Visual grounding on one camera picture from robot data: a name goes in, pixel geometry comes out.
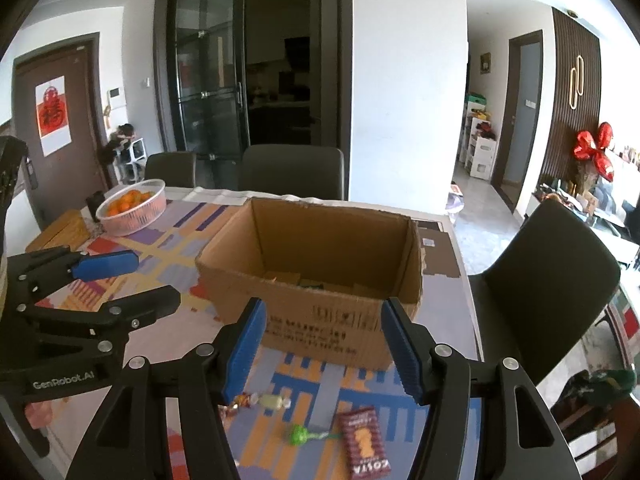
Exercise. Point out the dark wooden chair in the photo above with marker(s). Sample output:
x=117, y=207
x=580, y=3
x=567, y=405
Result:
x=622, y=330

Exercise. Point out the dark round-backed dining chair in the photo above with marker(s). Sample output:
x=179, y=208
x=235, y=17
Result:
x=545, y=285

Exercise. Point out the small wall picture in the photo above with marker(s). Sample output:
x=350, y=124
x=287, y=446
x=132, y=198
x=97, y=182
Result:
x=485, y=62

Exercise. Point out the white plastic basket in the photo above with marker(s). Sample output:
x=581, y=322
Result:
x=130, y=222

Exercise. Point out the white cloth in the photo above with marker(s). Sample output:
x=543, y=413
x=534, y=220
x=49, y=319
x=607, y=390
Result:
x=215, y=195

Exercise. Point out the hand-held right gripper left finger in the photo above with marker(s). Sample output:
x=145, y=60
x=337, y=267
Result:
x=245, y=355

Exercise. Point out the person's left hand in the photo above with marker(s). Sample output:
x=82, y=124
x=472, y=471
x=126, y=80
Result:
x=40, y=415

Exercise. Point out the green candy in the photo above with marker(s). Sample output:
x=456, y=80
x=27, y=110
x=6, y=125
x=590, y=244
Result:
x=300, y=433

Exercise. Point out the white plastic bag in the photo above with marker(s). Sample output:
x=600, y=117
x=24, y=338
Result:
x=455, y=200

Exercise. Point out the black glass sliding door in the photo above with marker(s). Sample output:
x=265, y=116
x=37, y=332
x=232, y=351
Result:
x=210, y=70

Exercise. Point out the small white cabinet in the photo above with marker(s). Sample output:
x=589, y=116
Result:
x=132, y=157

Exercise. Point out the dark brown snack packet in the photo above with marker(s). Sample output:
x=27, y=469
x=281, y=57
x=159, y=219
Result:
x=364, y=442

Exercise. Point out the brown candy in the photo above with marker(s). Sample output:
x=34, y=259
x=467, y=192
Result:
x=241, y=400

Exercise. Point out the wide dark dining chair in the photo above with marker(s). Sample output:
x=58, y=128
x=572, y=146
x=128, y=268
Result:
x=292, y=172

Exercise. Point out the white wall intercom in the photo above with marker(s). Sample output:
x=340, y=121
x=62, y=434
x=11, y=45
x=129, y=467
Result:
x=117, y=98

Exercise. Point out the black bag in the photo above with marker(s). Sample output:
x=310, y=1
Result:
x=117, y=142

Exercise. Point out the red and white door poster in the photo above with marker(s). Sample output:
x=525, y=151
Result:
x=54, y=115

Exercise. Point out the woven tissue box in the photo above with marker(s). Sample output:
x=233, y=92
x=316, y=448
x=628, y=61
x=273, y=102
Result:
x=62, y=232

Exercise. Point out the dark slatted wood panel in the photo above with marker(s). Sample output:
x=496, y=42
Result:
x=557, y=125

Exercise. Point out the brown entrance door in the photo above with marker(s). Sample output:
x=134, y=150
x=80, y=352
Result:
x=80, y=135

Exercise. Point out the colourful patterned table mat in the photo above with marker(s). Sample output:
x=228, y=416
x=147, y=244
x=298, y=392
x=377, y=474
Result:
x=165, y=255

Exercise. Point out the brown cardboard box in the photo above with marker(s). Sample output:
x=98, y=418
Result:
x=310, y=310

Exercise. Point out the narrow dark dining chair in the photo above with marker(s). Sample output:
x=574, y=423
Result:
x=170, y=170

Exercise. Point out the dark framed interior door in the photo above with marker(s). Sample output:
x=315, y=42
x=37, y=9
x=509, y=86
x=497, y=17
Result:
x=525, y=120

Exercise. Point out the white storage shelf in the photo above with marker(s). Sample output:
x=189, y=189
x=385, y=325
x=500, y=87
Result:
x=480, y=155

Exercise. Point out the red foil balloon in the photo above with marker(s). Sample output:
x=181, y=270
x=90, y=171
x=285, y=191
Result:
x=592, y=152

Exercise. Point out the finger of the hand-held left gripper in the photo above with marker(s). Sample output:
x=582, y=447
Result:
x=107, y=266
x=145, y=305

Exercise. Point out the pale candy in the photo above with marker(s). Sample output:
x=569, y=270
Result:
x=270, y=402

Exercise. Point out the dark cloth bag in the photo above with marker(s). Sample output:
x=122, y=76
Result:
x=605, y=385

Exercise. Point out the small black box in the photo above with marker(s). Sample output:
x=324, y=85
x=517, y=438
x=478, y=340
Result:
x=95, y=205

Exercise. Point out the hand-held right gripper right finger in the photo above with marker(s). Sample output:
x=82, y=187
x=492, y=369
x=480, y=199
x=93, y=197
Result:
x=402, y=355

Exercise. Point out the pile of oranges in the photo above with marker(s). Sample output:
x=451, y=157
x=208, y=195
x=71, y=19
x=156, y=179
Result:
x=127, y=202

